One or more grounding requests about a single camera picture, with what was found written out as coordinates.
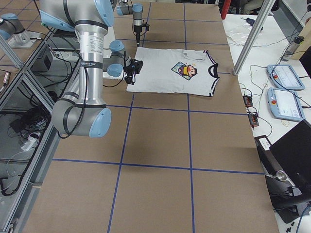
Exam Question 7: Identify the aluminium frame post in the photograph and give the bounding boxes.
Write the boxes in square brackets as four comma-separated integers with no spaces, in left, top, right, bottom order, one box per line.
[233,0,275,76]

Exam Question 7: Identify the black laptop computer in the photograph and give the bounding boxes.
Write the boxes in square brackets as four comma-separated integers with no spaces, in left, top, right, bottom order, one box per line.
[255,120,311,223]

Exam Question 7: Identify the blue teach pendant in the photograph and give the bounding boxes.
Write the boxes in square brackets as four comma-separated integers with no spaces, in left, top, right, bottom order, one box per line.
[267,88,305,122]
[267,65,305,90]

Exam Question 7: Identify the upper blue teach pendant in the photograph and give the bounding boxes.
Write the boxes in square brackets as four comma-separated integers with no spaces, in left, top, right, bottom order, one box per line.
[267,65,305,90]

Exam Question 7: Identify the red black connector box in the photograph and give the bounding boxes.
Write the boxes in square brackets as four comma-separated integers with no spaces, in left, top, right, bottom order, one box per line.
[242,95,259,128]

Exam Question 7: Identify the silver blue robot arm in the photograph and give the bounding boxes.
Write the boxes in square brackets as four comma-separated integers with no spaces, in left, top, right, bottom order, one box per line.
[116,0,150,47]
[40,0,143,139]

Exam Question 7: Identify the water bottle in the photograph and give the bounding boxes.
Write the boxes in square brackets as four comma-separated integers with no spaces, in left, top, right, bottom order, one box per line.
[281,35,304,61]

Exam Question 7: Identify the red cylinder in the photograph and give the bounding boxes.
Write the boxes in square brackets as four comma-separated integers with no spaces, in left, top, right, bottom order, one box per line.
[221,0,231,20]

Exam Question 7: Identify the grey cartoon print t-shirt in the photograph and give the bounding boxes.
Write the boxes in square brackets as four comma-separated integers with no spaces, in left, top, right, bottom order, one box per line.
[127,47,220,97]

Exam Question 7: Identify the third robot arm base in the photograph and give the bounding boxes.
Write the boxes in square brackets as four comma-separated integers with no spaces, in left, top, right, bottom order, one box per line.
[0,13,35,49]

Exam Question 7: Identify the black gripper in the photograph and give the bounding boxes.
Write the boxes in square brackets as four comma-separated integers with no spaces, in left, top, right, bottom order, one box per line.
[132,20,150,47]
[123,58,143,85]

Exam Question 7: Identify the aluminium frame railing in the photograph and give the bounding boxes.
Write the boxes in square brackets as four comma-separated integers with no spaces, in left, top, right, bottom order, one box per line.
[0,33,85,233]

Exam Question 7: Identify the lower blue teach pendant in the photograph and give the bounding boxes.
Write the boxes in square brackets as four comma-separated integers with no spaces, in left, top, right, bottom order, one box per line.
[267,88,305,122]

